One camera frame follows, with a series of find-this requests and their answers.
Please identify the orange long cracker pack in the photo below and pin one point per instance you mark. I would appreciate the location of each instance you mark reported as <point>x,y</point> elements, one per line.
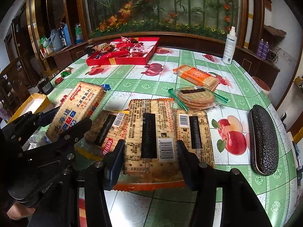
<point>197,77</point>

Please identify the blue thermos jug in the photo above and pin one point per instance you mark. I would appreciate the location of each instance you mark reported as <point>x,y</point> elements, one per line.
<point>64,34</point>

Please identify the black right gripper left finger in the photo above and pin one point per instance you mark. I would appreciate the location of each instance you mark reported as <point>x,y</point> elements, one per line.
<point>102,176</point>

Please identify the green wrapped candy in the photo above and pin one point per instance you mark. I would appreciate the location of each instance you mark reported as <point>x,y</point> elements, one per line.
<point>66,72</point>

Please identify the small black device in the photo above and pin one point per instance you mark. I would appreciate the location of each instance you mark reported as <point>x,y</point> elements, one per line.
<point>44,86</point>

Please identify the orange barcode cracker pack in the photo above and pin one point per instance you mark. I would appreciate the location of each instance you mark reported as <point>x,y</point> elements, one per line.
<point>150,154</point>

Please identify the red wrapped candy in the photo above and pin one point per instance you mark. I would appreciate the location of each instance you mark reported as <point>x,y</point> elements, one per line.
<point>58,80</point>

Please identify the blue Hokkaido cracker pack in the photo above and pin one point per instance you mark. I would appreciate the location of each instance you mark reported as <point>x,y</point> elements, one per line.
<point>80,103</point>

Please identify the black glasses case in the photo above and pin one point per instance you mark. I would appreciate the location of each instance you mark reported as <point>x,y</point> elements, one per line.
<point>264,147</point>

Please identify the yellow edged cracker pack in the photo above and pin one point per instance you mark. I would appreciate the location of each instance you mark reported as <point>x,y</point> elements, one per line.
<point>106,130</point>

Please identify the green edged square cracker pack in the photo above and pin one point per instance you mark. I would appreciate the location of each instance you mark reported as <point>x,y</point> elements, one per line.
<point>192,128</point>

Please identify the red candy tray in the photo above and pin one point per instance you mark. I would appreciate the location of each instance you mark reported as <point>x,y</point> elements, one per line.
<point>124,51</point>

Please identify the yellow cardboard box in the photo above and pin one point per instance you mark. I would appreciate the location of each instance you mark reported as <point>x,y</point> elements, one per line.
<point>35,103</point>

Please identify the person left hand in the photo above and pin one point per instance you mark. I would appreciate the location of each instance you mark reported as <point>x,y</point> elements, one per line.
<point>18,211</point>

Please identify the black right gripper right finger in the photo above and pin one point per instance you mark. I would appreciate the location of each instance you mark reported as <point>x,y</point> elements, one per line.
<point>240,204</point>

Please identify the white spray bottle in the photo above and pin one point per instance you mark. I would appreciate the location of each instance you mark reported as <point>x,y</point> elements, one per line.
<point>230,46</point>

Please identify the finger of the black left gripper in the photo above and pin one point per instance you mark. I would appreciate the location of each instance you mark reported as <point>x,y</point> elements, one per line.
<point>21,129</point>
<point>61,151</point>

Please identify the crumpled clear plastic bag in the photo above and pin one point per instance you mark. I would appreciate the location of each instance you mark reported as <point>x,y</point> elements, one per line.
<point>36,140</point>

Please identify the purple bottles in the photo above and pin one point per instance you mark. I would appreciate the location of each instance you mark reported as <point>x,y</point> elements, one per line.
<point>262,49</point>

